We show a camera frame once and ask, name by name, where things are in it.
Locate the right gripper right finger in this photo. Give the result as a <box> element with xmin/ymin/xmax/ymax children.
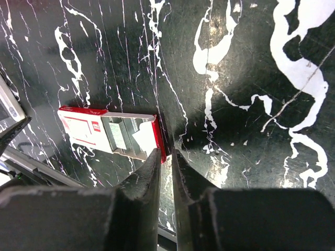
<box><xmin>172</xmin><ymin>150</ymin><xmax>334</xmax><ymax>250</ymax></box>

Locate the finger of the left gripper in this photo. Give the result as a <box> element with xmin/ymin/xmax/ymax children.
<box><xmin>0</xmin><ymin>117</ymin><xmax>31</xmax><ymax>154</ymax></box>

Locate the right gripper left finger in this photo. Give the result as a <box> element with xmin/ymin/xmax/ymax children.
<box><xmin>1</xmin><ymin>149</ymin><xmax>161</xmax><ymax>250</ymax></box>

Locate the red staple box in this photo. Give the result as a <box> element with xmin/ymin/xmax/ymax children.
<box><xmin>58</xmin><ymin>106</ymin><xmax>166</xmax><ymax>163</ymax></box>

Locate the light blue white stapler top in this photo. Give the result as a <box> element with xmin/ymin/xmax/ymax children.
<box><xmin>1</xmin><ymin>76</ymin><xmax>26</xmax><ymax>122</ymax></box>

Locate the black marble pattern mat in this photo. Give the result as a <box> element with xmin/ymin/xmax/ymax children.
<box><xmin>0</xmin><ymin>0</ymin><xmax>335</xmax><ymax>231</ymax></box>

